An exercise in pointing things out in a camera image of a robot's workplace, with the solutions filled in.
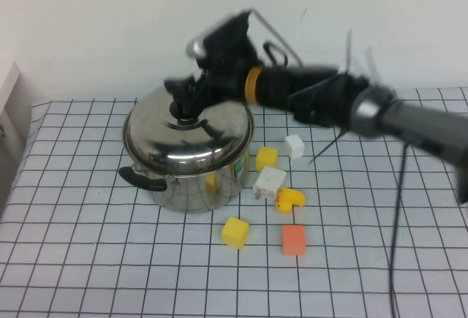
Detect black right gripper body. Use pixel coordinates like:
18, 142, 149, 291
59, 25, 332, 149
196, 31, 261, 100

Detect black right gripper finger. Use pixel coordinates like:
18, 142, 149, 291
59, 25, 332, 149
181, 76, 222, 117
163, 75, 200, 104

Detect steel lid with black knob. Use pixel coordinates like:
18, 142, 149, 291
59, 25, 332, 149
122, 84, 255, 175

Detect yellow foam cube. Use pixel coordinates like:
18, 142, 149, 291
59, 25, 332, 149
220, 216, 250, 251
254, 145, 279, 173

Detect white foam cube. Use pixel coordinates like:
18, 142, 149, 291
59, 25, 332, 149
284, 134, 305, 160

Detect white power plug adapter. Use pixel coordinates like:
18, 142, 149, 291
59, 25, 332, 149
252, 165, 287, 202

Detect white zip tie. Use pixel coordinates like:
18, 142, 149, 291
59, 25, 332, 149
344, 28, 355, 75

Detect yellow rubber duck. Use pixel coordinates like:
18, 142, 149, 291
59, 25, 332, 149
274, 187, 306, 214

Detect orange foam block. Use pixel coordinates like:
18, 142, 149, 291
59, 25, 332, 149
281, 224, 306, 257

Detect white cabinet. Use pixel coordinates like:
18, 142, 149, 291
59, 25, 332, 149
0, 61, 34, 205

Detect white black grid tablecloth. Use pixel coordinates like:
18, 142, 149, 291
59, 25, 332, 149
0, 87, 468, 318

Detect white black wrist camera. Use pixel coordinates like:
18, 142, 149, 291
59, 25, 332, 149
185, 10, 254, 58

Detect grey camera cable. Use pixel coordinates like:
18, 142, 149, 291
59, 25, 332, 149
250, 8, 304, 67

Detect stainless steel pot black handles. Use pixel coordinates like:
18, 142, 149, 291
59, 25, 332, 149
118, 138, 254, 213

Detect black cable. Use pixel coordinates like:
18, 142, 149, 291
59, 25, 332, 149
388, 137, 411, 318

